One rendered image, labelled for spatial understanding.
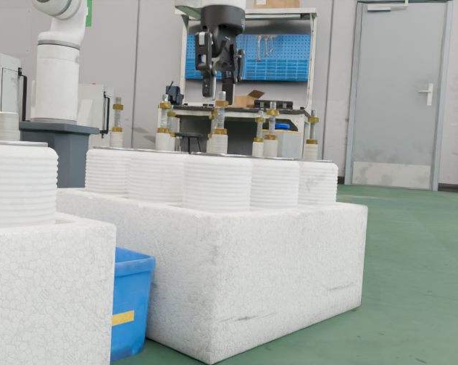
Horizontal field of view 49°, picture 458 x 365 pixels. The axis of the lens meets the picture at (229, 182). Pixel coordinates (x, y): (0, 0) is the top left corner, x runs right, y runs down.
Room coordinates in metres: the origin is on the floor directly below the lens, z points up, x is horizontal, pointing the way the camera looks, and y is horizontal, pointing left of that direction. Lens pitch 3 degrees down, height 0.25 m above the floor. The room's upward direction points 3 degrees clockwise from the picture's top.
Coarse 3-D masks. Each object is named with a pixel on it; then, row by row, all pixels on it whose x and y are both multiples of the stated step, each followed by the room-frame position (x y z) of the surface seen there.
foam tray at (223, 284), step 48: (144, 240) 0.68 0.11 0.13; (192, 240) 0.62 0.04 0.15; (240, 240) 0.62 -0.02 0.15; (288, 240) 0.70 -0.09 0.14; (336, 240) 0.81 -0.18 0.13; (192, 288) 0.62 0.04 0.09; (240, 288) 0.63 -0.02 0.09; (288, 288) 0.71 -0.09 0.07; (336, 288) 0.82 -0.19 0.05; (192, 336) 0.61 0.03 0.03; (240, 336) 0.63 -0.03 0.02
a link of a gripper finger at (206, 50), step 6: (198, 36) 0.81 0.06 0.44; (204, 36) 0.80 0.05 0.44; (210, 36) 0.80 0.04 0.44; (198, 42) 0.81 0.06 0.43; (204, 42) 0.80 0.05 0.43; (210, 42) 0.81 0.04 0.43; (198, 48) 0.81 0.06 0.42; (204, 48) 0.81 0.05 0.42; (210, 48) 0.81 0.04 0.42; (198, 54) 0.81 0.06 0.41; (204, 54) 0.82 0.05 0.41; (210, 54) 0.81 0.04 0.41; (198, 60) 0.81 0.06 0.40; (210, 60) 0.81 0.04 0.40; (210, 66) 0.81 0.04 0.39
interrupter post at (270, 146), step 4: (264, 140) 0.79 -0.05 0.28; (268, 140) 0.78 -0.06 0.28; (272, 140) 0.78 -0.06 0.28; (276, 140) 0.78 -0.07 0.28; (264, 144) 0.79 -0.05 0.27; (268, 144) 0.78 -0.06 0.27; (272, 144) 0.78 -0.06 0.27; (276, 144) 0.78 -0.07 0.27; (264, 148) 0.79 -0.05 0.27; (268, 148) 0.78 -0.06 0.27; (272, 148) 0.78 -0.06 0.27; (276, 148) 0.78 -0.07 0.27; (264, 152) 0.78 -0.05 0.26; (268, 152) 0.78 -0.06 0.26; (272, 152) 0.78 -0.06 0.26; (276, 152) 0.78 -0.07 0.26; (272, 156) 0.78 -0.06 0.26; (276, 156) 0.79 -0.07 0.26
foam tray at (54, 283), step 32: (64, 224) 0.47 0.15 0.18; (96, 224) 0.48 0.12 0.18; (0, 256) 0.40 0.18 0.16; (32, 256) 0.42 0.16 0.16; (64, 256) 0.45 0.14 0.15; (96, 256) 0.47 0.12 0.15; (0, 288) 0.40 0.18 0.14; (32, 288) 0.42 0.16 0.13; (64, 288) 0.45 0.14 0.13; (96, 288) 0.47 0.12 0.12; (0, 320) 0.40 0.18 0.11; (32, 320) 0.42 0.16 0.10; (64, 320) 0.45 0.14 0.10; (96, 320) 0.48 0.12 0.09; (0, 352) 0.40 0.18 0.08; (32, 352) 0.43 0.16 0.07; (64, 352) 0.45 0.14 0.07; (96, 352) 0.48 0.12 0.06
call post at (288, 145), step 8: (264, 136) 1.12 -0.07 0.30; (280, 136) 1.09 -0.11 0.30; (288, 136) 1.10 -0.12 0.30; (296, 136) 1.12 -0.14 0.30; (280, 144) 1.09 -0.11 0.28; (288, 144) 1.10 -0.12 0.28; (296, 144) 1.13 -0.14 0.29; (280, 152) 1.09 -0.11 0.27; (288, 152) 1.10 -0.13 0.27; (296, 152) 1.13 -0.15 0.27
